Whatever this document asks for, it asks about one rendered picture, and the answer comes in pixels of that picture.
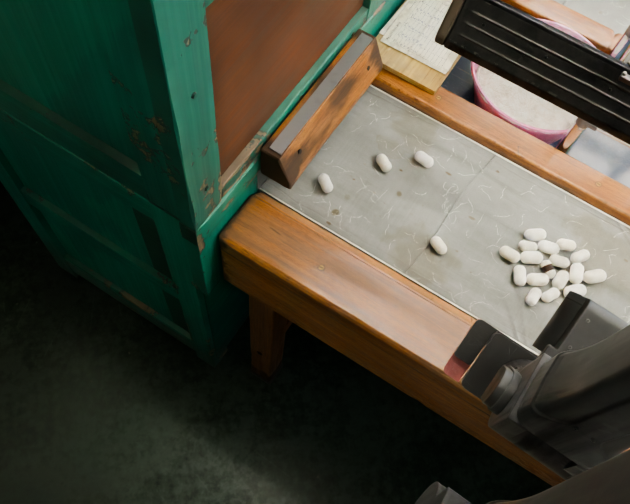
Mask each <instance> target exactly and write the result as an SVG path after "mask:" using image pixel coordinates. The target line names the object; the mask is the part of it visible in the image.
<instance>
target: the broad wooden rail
mask: <svg viewBox="0 0 630 504"><path fill-rule="evenodd" d="M219 243H220V251H221V259H222V267H223V275H224V280H226V281H227V282H229V283H230V284H232V285H234V286H235V287H237V288H238V289H240V290H242V291H243V292H245V293H246V294H248V295H249V296H251V297H253V298H254V299H256V300H257V301H259V302H261V303H262V304H264V305H265V306H267V307H269V308H270V309H272V310H273V311H275V312H276V313H278V314H280V315H281V316H283V317H284V318H286V319H288V320H289V321H291V322H292V323H294V324H296V325H297V326H299V327H300V328H302V329H303V330H305V331H307V332H308V333H310V334H311V335H313V336H315V337H316V338H318V339H319V340H321V341H323V342H324V343H326V344H327V345H329V346H330V347H332V348H334V349H335V350H337V351H338V352H340V353H342V354H343V355H345V356H346V357H348V358H349V359H351V360H353V361H354V362H356V363H357V364H359V365H361V366H362V367H364V368H365V369H367V370H369V371H370V372H372V373H373V374H375V375H376V376H378V377H380V378H381V379H383V380H384V381H386V382H388V383H389V384H391V385H392V386H394V387H396V388H397V389H399V390H400V391H402V392H403V393H405V394H407V395H408V396H410V397H412V398H414V399H416V400H418V401H419V402H420V403H422V404H423V405H424V406H426V407H427V408H429V409H431V410H432V411H434V412H435V413H437V414H438V415H440V416H442V417H443V418H445V419H446V420H448V421H450V422H451V423H453V424H454V425H456V426H458V427H459V428H461V429H462V430H464V431H465V432H467V433H469V434H470V435H472V436H473V437H475V438H477V439H478V440H480V441H481V442H483V443H485V444H486V445H488V446H489V447H491V448H492V449H494V450H496V451H497V452H499V453H500V454H502V455H504V456H505V457H507V458H508V459H510V460H512V461H513V462H515V463H516V464H518V465H519V466H521V467H523V468H524V469H526V470H527V471H529V472H531V473H532V474H534V475H535V476H537V477H539V478H540V479H542V480H543V481H545V482H546V483H548V484H550V485H551V486H555V485H557V484H559V483H561V482H564V481H566V480H564V479H563V478H561V477H560V476H559V475H557V474H556V473H554V472H553V471H551V470H550V469H548V468H547V467H546V466H544V465H543V464H541V463H540V462H538V461H537V460H535V459H534V458H533V457H531V456H530V455H528V454H527V453H525V452H524V451H523V450H521V449H520V448H518V447H517V446H515V445H514V444H512V443H511V442H510V441H508V440H507V439H505V438H504V437H502V436H501V435H499V434H498V433H497V432H495V431H494V430H492V429H491V428H489V427H488V421H489V418H490V415H491V413H492V412H491V411H490V410H489V409H488V408H487V406H486V405H485V404H483V403H482V400H481V399H479V398H478V397H476V396H475V395H473V394H472V393H470V392H469V391H467V390H466V389H465V388H463V386H462V383H461V380H462V378H463V376H464V375H465V374H466V372H467V371H468V369H469V368H471V366H472V365H473V363H474V362H475V360H476V359H477V357H478V356H479V355H480V353H481V352H482V350H483V349H484V347H485V346H484V347H483V348H482V350H481V351H480V353H479V354H478V356H477V357H476V358H475V360H474V361H473V363H472V364H471V365H470V366H469V368H468V369H467V371H466V372H465V373H464V375H463V376H462V378H461V379H460V381H459V382H457V381H455V380H454V379H453V378H451V377H450V376H448V375H447V374H445V372H444V366H445V365H446V363H447V362H448V360H449V359H450V358H451V356H452V355H453V353H454V352H455V350H456V349H457V347H458V346H459V344H460V343H461V341H462V340H463V339H464V337H465V336H466V334H467V333H468V331H469V330H470V328H471V327H472V325H473V324H474V322H475V321H476V320H475V319H474V318H472V317H470V316H469V315H467V314H465V313H464V312H462V311H460V310H459V309H457V308H455V307H454V306H452V305H450V304H449V303H447V302H445V301H444V300H442V299H440V298H439V297H437V296H435V295H434V294H432V293H430V292H428V291H427V290H425V289H423V288H422V287H420V286H418V285H417V284H415V283H413V282H412V281H410V280H408V279H407V278H405V277H403V276H402V275H400V274H398V273H397V272H395V271H393V270H392V269H390V268H388V267H387V266H385V265H383V264H382V263H380V262H378V261H377V260H375V259H373V258H372V257H370V256H368V255H367V254H365V253H363V252H362V251H360V250H358V249H357V248H355V247H353V246H351V245H350V244H348V243H346V242H345V241H343V240H341V239H340V238H338V237H336V236H335V235H333V234H331V233H330V232H328V231H326V230H325V229H323V228H321V227H320V226H318V225H316V224H315V223H313V222H311V221H310V220H308V219H306V218H305V217H303V216H301V215H300V214H298V213H296V212H295V211H293V210H291V209H290V208H288V207H286V206H285V205H283V204H281V203H280V202H278V201H276V200H274V199H273V198H271V197H269V196H268V195H266V194H264V193H263V192H258V193H255V194H253V195H250V196H249V197H248V199H247V200H246V201H245V202H244V204H243V205H242V206H241V207H240V209H239V210H238V211H237V212H236V214H235V215H234V216H233V218H232V219H231V220H230V221H229V223H228V224H227V225H226V226H225V228H224V229H223V230H222V231H221V233H220V234H219Z"/></svg>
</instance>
